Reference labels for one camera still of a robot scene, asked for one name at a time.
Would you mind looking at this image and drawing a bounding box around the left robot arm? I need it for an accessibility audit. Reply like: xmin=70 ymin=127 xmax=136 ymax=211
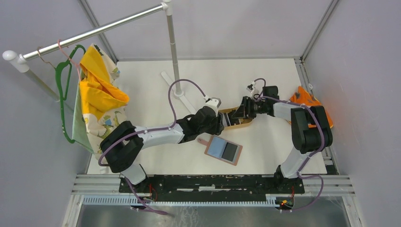
xmin=99 ymin=106 xmax=224 ymax=193

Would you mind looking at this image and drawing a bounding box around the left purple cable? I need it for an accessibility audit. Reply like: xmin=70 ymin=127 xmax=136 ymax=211
xmin=98 ymin=79 xmax=208 ymax=216

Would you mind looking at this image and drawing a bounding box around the orange cloth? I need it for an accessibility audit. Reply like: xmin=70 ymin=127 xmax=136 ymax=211
xmin=289 ymin=86 xmax=334 ymax=129

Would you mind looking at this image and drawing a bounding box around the tan oval tray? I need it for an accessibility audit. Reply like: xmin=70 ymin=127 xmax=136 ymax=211
xmin=219 ymin=107 xmax=253 ymax=130

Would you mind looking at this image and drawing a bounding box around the green hanger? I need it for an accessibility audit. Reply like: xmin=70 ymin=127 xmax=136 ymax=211
xmin=55 ymin=44 xmax=86 ymax=144

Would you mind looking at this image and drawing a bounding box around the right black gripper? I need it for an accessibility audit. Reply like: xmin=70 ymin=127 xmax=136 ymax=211
xmin=231 ymin=96 xmax=267 ymax=120

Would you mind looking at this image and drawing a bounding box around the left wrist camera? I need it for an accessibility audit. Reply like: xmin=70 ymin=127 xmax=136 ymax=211
xmin=205 ymin=97 xmax=221 ymax=110

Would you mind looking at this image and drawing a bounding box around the brown wire hanger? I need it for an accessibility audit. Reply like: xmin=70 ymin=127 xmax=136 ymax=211
xmin=36 ymin=47 xmax=56 ymax=70

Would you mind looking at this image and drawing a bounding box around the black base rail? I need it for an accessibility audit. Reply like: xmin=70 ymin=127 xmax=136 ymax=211
xmin=133 ymin=175 xmax=305 ymax=202

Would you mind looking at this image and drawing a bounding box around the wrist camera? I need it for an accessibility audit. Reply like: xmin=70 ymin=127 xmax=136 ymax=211
xmin=246 ymin=81 xmax=259 ymax=97
xmin=205 ymin=97 xmax=221 ymax=110

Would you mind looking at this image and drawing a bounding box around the white cable duct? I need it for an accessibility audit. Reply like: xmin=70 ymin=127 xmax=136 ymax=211
xmin=83 ymin=195 xmax=279 ymax=208

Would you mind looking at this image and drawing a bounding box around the pink hanger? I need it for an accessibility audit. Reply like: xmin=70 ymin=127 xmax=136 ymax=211
xmin=57 ymin=39 xmax=82 ymax=82

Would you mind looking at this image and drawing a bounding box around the black card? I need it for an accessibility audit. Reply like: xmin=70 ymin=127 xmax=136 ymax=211
xmin=221 ymin=142 xmax=239 ymax=162

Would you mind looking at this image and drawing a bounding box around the yellow dinosaur print garment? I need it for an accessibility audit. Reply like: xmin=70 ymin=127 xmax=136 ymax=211
xmin=72 ymin=44 xmax=130 ymax=159

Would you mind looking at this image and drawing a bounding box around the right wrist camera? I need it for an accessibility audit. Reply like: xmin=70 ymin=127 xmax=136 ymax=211
xmin=246 ymin=81 xmax=259 ymax=97

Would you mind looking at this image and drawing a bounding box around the metal clothes rack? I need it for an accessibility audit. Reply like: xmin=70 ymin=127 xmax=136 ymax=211
xmin=2 ymin=0 xmax=196 ymax=114

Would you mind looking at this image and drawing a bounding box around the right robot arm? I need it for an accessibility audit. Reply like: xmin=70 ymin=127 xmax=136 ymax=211
xmin=232 ymin=86 xmax=333 ymax=193

